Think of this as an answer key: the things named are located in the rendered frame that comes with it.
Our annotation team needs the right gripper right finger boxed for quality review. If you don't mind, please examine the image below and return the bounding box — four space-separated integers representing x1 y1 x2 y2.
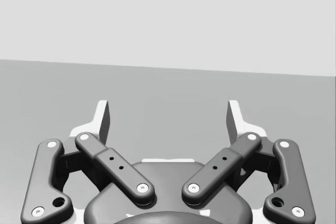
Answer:
181 100 317 224

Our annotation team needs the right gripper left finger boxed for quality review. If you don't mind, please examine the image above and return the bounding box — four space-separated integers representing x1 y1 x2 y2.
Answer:
20 100 155 224

